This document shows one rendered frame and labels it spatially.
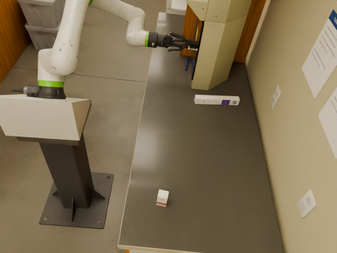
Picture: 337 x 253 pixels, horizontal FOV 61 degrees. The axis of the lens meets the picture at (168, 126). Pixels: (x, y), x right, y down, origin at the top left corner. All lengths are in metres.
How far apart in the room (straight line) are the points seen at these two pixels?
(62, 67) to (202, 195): 0.88
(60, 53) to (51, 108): 0.26
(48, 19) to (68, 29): 2.29
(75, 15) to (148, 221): 0.98
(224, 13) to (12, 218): 2.05
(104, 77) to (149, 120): 1.88
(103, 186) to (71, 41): 1.38
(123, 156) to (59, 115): 1.28
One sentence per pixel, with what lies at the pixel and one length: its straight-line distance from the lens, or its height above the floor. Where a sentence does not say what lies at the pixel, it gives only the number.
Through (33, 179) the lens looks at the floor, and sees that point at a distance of 2.64.
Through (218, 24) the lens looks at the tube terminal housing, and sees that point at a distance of 1.64.
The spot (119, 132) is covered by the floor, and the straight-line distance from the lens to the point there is 2.82.
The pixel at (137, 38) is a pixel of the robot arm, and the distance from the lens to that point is 1.78.
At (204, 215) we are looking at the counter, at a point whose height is 0.94.
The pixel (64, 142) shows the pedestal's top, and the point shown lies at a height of 0.92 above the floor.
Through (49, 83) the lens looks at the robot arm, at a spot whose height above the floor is 1.18.
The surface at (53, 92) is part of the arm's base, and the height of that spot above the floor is 1.14.
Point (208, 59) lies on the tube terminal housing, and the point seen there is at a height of 1.18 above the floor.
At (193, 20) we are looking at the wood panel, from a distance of 2.04.
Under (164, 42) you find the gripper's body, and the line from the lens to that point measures 1.81.
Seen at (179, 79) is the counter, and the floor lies 0.94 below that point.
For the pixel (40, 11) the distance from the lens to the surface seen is 3.70.
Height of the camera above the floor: 2.14
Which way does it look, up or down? 48 degrees down
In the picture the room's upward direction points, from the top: 8 degrees clockwise
